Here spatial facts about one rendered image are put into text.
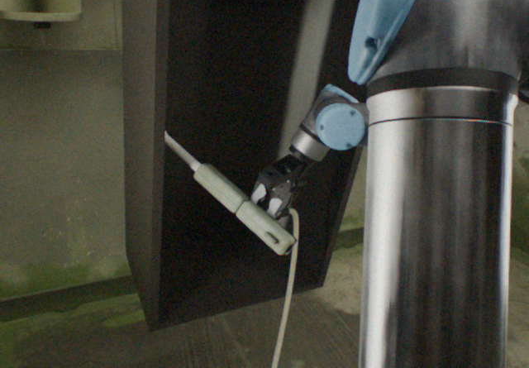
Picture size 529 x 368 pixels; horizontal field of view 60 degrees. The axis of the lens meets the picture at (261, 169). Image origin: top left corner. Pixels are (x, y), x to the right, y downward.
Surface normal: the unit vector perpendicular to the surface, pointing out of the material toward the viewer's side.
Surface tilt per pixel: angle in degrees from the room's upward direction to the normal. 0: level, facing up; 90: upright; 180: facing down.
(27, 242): 57
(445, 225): 67
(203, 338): 0
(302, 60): 102
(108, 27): 90
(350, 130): 87
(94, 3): 90
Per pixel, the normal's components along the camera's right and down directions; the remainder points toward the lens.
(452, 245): -0.10, -0.05
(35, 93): 0.38, -0.22
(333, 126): -0.11, 0.30
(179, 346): 0.04, -0.93
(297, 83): 0.42, 0.52
